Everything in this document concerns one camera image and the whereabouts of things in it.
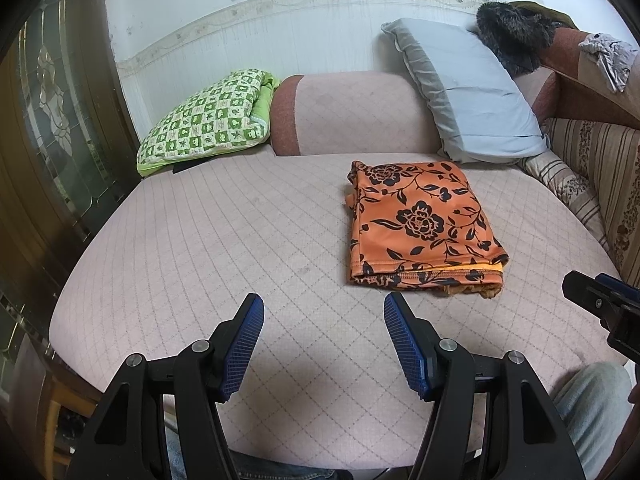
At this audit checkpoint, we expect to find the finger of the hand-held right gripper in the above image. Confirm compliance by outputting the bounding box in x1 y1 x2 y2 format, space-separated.
594 272 640 308
561 270 626 332

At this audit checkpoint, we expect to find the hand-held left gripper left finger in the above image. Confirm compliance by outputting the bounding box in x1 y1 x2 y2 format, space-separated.
65 293 265 480

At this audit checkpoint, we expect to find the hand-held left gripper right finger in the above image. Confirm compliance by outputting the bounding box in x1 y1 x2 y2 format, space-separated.
383 292 587 480

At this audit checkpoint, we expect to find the orange floral garment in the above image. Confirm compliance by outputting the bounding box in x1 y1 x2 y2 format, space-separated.
343 160 511 300

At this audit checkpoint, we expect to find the person's right leg in jeans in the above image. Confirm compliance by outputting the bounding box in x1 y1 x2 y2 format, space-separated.
549 360 637 480

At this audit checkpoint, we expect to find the pink quilted sofa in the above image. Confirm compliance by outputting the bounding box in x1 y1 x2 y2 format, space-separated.
48 27 640 471

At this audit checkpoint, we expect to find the striped beige sofa cushion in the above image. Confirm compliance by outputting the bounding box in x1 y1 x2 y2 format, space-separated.
517 117 640 281

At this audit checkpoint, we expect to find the wooden stool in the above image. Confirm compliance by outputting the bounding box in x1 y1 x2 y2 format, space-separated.
42 355 103 471

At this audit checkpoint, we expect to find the green patterned quilt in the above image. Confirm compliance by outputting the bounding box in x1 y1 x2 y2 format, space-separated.
136 68 281 178

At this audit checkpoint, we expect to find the crumpled grey cloth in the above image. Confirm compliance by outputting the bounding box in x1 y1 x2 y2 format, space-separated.
579 32 640 93

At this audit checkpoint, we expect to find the grey-blue pillow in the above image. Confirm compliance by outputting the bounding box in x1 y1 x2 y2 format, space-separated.
381 17 550 164

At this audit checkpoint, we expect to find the dark fur-trimmed jacket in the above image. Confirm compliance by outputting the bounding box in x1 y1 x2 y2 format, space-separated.
475 0 581 77

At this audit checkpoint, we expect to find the wooden door with leaded glass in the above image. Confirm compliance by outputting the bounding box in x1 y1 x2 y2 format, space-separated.
0 0 142 361

